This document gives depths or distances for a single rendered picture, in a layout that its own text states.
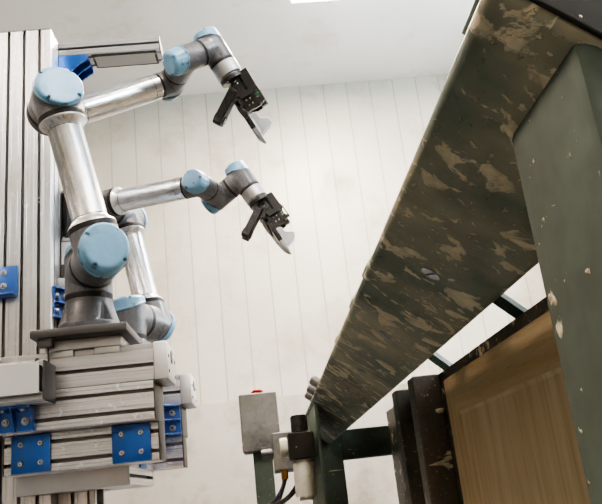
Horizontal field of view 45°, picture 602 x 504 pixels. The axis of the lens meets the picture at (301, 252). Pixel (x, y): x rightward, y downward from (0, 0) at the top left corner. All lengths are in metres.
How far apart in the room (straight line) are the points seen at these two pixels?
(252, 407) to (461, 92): 2.01
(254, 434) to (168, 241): 3.68
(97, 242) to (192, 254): 4.10
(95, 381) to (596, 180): 1.56
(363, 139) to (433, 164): 5.73
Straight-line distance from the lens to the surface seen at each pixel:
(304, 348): 5.59
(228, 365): 5.58
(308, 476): 1.74
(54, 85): 1.90
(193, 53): 2.11
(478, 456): 1.36
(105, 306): 1.86
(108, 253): 1.74
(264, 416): 2.35
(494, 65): 0.38
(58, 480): 1.93
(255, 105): 2.10
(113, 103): 2.11
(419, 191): 0.52
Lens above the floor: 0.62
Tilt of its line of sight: 18 degrees up
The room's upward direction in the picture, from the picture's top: 6 degrees counter-clockwise
